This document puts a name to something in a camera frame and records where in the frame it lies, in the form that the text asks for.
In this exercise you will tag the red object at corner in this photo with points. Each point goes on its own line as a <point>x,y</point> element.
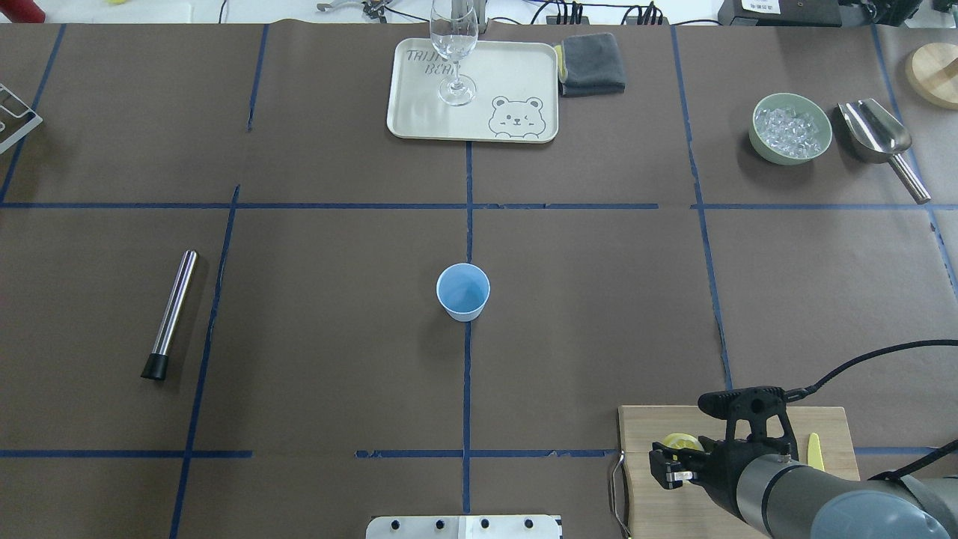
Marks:
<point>22,11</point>

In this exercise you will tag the green bowl of ice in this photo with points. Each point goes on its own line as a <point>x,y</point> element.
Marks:
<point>788,129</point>

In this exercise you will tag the bamboo cutting board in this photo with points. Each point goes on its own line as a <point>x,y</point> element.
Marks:
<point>688,512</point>

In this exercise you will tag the yellow plastic knife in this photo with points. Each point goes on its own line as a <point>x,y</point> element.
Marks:
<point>814,456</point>

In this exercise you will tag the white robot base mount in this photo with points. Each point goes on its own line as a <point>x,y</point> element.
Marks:
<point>466,526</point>

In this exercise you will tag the steel ice scoop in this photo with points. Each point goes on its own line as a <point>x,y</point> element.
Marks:
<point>879,137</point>

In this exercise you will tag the blue paper cup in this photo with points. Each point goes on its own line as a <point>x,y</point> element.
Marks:
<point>463,290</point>

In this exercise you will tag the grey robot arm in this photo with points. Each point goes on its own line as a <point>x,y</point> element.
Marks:
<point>765,487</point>

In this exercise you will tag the black power strip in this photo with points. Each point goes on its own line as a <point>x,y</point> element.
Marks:
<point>599,13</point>

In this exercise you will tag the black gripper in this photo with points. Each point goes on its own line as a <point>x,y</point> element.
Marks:
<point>720,466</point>

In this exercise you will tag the metal wire rack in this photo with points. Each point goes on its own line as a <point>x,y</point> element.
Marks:
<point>17,119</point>

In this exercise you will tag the grey folded cloth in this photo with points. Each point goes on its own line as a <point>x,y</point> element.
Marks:
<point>590,65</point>

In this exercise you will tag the round wooden lid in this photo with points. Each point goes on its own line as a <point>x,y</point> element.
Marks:
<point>931,70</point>

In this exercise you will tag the black box with label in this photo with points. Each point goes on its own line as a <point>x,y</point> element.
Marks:
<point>779,13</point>

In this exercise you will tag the clear wine glass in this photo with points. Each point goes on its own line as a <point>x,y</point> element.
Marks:
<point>453,27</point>

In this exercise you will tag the black camera mount wrist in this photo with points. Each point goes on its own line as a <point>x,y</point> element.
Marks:
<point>755,406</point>

